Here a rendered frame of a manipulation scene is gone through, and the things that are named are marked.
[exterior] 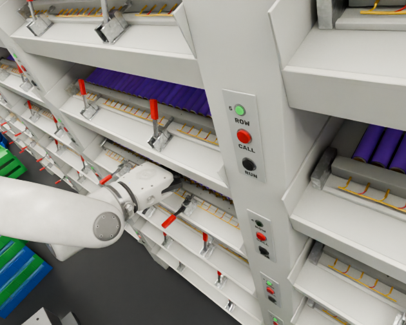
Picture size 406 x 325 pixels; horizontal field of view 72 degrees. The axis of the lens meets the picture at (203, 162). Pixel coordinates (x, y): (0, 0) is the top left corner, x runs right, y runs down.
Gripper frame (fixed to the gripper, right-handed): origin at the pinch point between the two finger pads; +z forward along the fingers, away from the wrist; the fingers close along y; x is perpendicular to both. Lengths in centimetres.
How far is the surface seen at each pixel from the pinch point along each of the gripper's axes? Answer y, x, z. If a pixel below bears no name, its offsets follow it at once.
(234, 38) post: -29.6, -32.3, -16.6
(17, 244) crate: 93, 64, -32
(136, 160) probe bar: 16.4, 3.4, -1.4
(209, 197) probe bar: -10.8, 3.3, -1.2
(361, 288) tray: -43.1, 5.5, -1.5
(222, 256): -10.9, 26.2, 2.6
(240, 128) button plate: -28.7, -23.0, -14.3
